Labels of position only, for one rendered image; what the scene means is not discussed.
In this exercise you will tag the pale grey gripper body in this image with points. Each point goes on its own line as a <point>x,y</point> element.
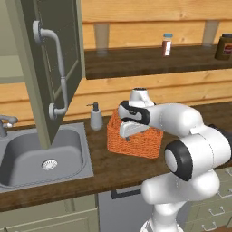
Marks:
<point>132,128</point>

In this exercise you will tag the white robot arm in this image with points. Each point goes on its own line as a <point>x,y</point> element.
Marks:
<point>193,142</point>

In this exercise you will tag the orange woven basket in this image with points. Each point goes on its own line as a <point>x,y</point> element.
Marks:
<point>142,145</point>

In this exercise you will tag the olive green cabinet door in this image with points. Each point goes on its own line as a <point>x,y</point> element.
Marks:
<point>45,60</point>

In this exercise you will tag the pale green base cabinet door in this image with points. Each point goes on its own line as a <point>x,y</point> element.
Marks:
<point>48,216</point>

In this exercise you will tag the grey soap dispenser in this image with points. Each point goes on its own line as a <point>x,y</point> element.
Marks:
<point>96,119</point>

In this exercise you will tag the grey dishwasher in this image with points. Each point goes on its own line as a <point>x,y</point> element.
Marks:
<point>120,211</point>

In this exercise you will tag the small jar with blue lid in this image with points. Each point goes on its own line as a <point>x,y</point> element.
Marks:
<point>167,44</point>

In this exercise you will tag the pale green drawer front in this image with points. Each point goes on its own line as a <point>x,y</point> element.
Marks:
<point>193,226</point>
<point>222,201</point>
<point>226,178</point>
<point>199,211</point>

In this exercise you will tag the grey steel sink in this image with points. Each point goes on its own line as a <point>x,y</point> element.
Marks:
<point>27,157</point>

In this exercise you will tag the brown jar with label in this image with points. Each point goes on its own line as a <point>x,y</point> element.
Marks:
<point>224,47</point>

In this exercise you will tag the grey sink tap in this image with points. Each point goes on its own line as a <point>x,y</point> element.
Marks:
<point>3,123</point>

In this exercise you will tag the dark wooden wall shelf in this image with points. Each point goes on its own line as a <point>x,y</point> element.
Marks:
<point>136,62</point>

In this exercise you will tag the pale shelf bracket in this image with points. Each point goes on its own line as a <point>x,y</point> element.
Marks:
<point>101,37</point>
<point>210,32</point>

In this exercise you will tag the olive green wall cabinet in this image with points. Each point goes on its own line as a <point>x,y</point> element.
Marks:
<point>9,39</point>

